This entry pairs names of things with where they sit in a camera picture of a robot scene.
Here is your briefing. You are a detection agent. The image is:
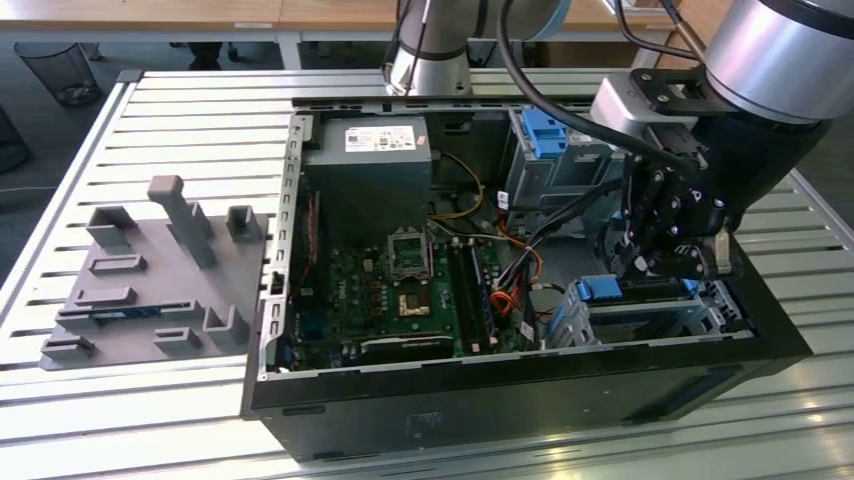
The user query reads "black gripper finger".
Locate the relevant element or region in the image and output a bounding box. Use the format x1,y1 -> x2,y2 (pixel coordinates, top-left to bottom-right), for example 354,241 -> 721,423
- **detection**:
622,153 -> 677,277
663,230 -> 741,281

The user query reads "black power wire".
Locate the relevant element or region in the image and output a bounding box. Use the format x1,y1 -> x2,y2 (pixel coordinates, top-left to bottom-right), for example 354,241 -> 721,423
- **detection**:
497,178 -> 633,292

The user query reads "hard disk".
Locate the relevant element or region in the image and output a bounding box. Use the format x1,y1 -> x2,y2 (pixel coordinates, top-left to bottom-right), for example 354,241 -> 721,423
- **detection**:
574,275 -> 701,304

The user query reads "low metal disk bay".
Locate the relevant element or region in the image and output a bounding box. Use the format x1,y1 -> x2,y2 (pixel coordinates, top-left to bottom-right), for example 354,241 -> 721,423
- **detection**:
545,273 -> 757,351

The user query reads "tall metal disk bay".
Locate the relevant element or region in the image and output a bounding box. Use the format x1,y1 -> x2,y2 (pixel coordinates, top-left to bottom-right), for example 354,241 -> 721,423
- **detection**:
503,109 -> 633,222

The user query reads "blue disk carrier latch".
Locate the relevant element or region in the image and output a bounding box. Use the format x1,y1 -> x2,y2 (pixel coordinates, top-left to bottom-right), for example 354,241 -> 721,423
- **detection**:
522,108 -> 570,159

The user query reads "black RAM slot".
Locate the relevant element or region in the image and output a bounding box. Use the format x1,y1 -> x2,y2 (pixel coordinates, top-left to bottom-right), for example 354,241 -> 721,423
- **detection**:
449,238 -> 483,353

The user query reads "wooden cabinet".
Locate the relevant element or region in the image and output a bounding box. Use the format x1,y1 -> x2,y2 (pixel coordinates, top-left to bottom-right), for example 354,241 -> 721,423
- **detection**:
638,24 -> 710,69

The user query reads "metal socket cover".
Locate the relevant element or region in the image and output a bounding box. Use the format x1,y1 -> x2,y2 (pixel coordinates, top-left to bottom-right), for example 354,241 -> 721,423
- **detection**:
386,227 -> 435,282

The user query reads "CPU socket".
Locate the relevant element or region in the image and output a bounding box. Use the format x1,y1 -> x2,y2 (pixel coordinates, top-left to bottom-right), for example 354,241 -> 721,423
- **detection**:
397,284 -> 435,319

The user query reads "grey power supply unit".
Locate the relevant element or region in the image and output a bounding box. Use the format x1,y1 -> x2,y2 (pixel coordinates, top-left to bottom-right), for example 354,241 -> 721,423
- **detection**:
303,115 -> 435,239

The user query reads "black PC case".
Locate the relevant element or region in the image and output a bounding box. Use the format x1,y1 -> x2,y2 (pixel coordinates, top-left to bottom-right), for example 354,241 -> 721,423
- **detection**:
239,93 -> 814,464

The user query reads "green motherboard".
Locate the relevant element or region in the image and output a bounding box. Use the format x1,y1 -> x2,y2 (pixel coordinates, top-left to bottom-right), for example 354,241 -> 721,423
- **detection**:
279,219 -> 537,372

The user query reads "black office chair base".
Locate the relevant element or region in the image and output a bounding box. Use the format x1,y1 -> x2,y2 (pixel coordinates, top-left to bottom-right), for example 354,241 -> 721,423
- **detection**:
183,41 -> 226,71

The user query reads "grey parts rack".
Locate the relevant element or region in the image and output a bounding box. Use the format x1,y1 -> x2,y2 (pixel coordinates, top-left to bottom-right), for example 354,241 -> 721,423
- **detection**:
39,174 -> 275,373

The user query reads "RAM stick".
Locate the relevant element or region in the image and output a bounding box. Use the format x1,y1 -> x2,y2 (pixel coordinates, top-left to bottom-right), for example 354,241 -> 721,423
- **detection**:
84,308 -> 163,322

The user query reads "black mesh waste bin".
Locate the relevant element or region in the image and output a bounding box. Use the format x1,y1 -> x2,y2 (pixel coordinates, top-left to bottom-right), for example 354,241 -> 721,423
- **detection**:
14,41 -> 103,107

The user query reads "thin orange wire bundle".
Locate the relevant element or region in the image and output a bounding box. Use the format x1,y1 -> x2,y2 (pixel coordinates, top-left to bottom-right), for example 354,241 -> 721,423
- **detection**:
499,225 -> 546,287

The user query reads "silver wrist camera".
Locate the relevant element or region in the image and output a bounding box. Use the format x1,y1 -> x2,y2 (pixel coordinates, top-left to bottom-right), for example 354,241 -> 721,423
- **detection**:
589,66 -> 730,137

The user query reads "yellow wire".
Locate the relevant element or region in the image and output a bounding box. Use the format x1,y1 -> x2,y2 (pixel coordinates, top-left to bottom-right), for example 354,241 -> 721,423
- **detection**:
429,151 -> 487,221

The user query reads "coiled orange wire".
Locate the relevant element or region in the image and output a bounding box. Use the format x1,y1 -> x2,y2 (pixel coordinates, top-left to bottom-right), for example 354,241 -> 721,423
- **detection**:
490,291 -> 530,318

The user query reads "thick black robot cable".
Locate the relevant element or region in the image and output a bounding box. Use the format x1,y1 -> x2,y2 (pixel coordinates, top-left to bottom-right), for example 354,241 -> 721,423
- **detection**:
497,0 -> 707,169

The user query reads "wooden desk white frame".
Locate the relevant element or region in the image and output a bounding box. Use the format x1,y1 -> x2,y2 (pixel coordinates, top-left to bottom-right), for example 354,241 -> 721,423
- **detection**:
0,0 -> 683,71

